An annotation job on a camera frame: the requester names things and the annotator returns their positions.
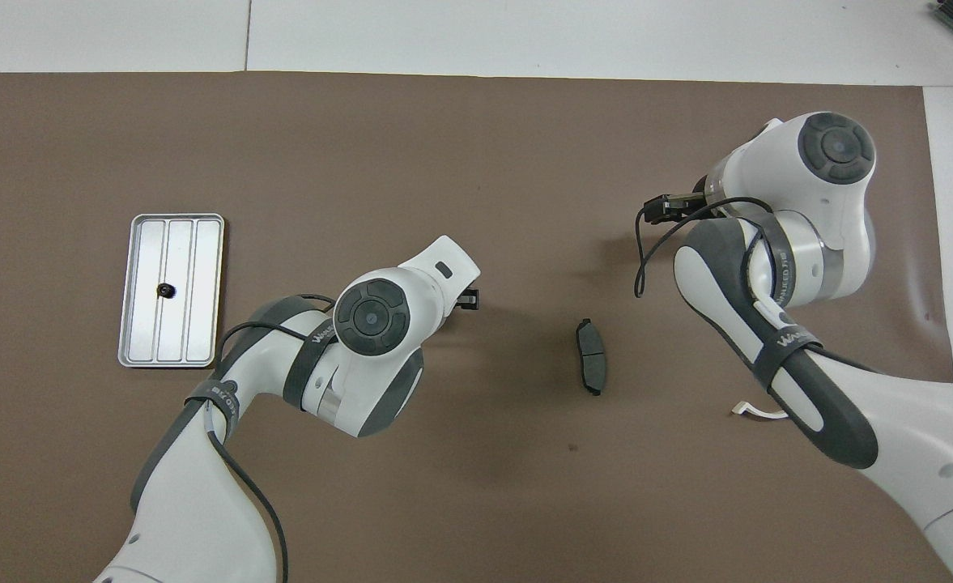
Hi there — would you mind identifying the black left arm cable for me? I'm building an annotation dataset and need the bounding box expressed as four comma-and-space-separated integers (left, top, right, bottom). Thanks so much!
207, 293, 339, 583

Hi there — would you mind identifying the long grey brake pad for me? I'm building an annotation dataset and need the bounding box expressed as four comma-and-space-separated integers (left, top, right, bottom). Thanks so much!
576, 317, 609, 397

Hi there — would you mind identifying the silver metal tray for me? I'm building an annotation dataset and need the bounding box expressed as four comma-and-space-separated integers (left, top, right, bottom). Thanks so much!
117, 213, 227, 370

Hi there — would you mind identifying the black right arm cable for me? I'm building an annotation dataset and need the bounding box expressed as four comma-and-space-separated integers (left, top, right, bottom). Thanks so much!
634, 197, 775, 299

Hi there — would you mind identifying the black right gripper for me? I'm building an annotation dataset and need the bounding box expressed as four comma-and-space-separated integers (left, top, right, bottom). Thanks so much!
642, 198, 708, 225

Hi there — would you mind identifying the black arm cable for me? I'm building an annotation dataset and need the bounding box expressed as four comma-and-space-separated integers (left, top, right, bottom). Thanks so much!
634, 197, 775, 299
207, 293, 339, 583

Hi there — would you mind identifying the brown table mat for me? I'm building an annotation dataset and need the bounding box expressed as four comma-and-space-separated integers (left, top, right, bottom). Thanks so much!
0, 71, 953, 583

